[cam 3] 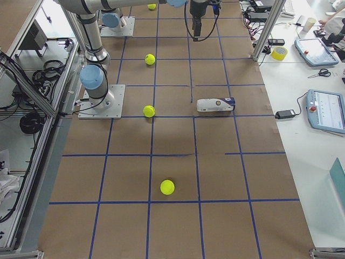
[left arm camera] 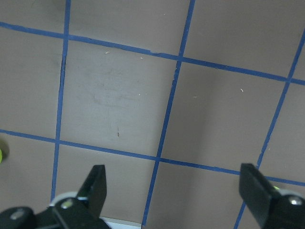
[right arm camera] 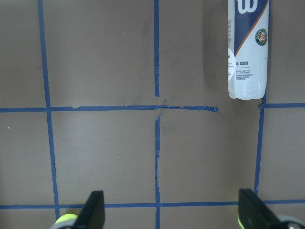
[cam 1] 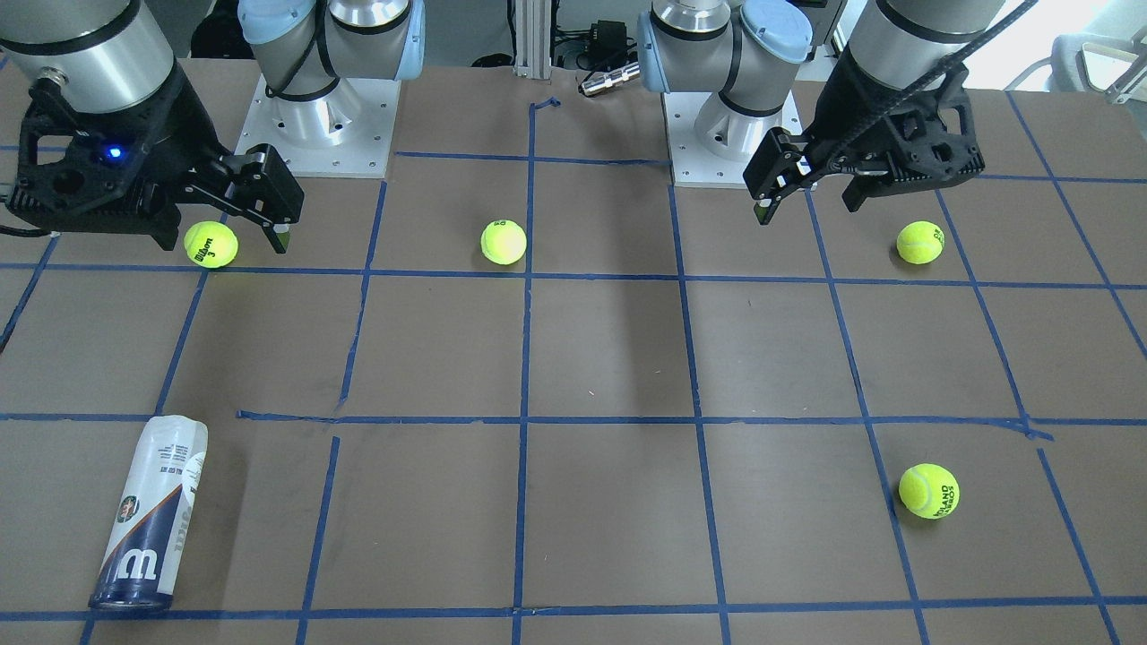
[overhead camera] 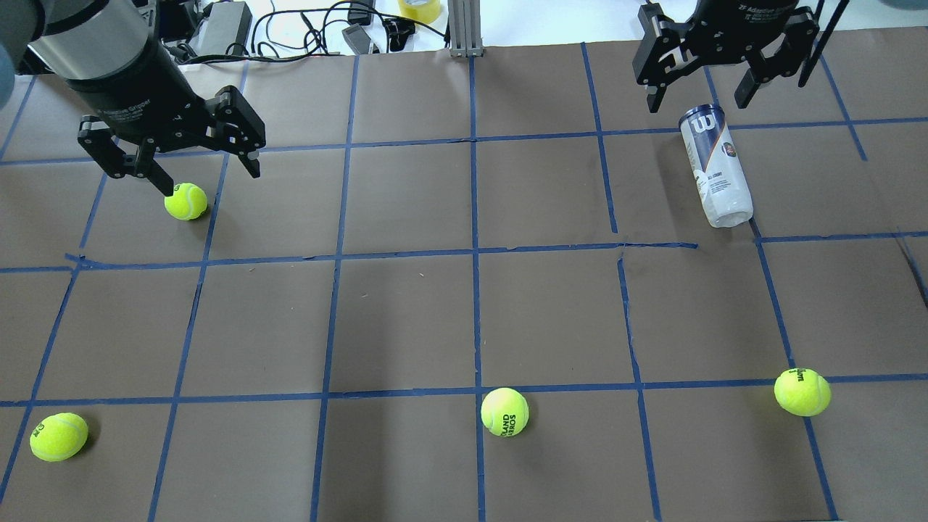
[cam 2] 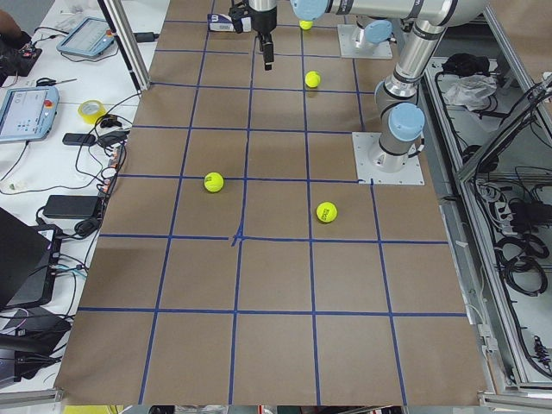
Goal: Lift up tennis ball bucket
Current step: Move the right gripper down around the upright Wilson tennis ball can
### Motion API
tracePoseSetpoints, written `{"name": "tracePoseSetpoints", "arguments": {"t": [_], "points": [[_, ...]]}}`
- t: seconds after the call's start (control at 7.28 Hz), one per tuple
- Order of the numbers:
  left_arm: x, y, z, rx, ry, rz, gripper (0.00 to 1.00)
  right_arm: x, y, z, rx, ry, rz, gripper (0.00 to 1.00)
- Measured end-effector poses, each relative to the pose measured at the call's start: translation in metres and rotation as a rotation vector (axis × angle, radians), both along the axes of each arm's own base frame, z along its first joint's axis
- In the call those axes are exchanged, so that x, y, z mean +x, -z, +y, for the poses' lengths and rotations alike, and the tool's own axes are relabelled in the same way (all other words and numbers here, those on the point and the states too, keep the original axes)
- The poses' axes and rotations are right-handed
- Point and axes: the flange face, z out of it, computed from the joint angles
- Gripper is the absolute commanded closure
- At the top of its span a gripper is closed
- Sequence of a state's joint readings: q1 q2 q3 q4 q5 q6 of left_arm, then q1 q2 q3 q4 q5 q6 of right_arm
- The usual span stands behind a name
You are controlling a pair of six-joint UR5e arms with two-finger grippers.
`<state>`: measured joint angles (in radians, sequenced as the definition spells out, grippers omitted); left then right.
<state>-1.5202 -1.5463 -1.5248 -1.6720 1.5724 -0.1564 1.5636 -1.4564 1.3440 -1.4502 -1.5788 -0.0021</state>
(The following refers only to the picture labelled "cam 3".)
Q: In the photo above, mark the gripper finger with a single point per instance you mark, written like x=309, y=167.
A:
x=198, y=28
x=195, y=27

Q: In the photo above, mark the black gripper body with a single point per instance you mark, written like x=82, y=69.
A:
x=197, y=8

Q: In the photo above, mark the white blue tennis ball can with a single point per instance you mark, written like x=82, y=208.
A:
x=216, y=104

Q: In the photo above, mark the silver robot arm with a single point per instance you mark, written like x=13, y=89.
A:
x=113, y=19
x=85, y=12

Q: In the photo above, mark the far yellow tennis ball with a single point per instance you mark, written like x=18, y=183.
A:
x=151, y=6

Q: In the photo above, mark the yellow tennis ball between bases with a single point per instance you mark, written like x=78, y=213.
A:
x=150, y=59

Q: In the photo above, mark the middle yellow tennis ball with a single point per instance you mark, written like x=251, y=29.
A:
x=149, y=111

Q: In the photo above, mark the near yellow tennis ball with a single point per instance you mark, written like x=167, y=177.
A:
x=167, y=187

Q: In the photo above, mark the black remote device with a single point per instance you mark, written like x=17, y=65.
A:
x=276, y=42

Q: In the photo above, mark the yellow tape roll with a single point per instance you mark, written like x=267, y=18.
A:
x=279, y=53

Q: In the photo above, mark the paper cup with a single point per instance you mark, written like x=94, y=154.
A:
x=309, y=24

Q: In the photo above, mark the far teach pendant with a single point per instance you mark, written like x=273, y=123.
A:
x=315, y=52

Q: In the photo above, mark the teach pendant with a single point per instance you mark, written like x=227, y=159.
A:
x=315, y=52
x=325, y=110

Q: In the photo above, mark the black power adapter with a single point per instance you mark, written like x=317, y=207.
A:
x=285, y=114

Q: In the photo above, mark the brown paper table cover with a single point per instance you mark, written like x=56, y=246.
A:
x=234, y=195

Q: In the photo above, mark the near teach pendant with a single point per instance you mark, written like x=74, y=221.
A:
x=325, y=110

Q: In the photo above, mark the grey metal box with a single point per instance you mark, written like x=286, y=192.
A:
x=35, y=39

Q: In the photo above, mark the teal board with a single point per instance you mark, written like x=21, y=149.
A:
x=338, y=179

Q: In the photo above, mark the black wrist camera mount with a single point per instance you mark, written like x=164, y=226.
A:
x=216, y=6

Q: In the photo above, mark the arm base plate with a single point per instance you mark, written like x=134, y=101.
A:
x=126, y=32
x=110, y=107

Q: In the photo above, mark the aluminium frame post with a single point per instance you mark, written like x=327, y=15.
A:
x=270, y=23

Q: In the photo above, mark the black handled scissors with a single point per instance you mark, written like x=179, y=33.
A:
x=321, y=73

